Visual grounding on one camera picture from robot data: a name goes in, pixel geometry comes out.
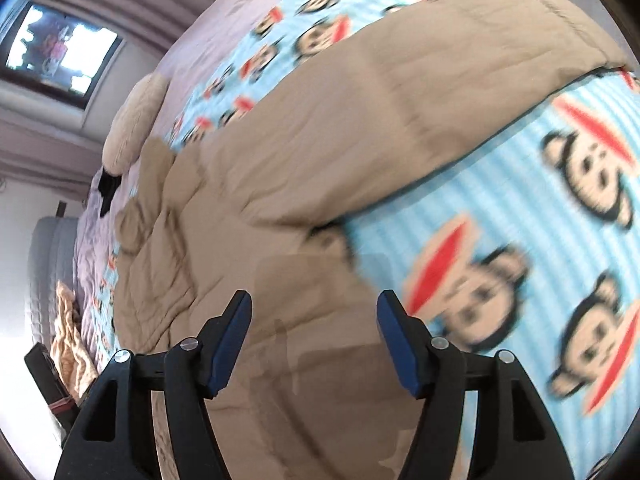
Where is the grey padded headboard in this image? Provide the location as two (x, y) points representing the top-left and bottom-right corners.
(25, 215), (81, 361)

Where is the black cloth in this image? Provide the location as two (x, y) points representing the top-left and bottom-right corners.
(96, 167), (123, 213)

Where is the tan down jacket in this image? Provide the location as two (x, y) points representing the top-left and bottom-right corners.
(114, 0), (633, 480)

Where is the beige striped cloth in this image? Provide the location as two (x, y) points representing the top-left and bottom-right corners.
(50, 280), (101, 401)

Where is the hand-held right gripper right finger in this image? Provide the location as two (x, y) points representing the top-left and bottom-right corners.
(376, 290), (576, 480)

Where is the window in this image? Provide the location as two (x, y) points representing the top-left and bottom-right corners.
(5, 2), (123, 98)

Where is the monkey printed blue blanket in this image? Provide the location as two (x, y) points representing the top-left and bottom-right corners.
(80, 0), (640, 480)

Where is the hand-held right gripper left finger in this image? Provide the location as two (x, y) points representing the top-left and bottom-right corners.
(54, 290), (253, 480)

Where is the cream plush pillow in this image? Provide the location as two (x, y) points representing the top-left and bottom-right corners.
(102, 72), (168, 168)

